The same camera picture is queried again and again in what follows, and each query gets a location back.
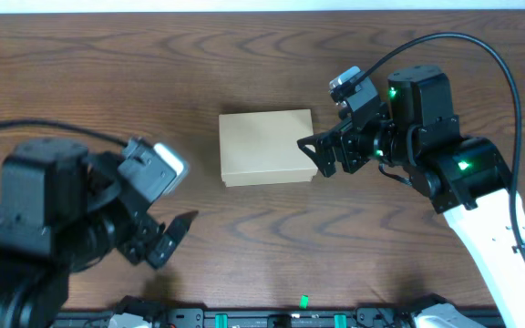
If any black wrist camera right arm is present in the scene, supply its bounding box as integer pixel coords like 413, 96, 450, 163
329, 67, 381, 129

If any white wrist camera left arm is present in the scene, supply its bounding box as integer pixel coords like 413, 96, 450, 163
118, 138, 190, 202

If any black mounting rail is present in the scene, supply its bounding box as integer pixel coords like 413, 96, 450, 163
51, 294, 505, 328

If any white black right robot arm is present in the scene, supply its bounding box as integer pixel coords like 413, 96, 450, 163
297, 66, 525, 327

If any green small clip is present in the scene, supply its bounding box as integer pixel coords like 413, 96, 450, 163
299, 295, 309, 310

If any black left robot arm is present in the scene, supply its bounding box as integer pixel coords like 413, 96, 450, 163
0, 138, 194, 327

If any brown cardboard box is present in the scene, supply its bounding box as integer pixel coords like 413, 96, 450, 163
219, 109, 318, 188

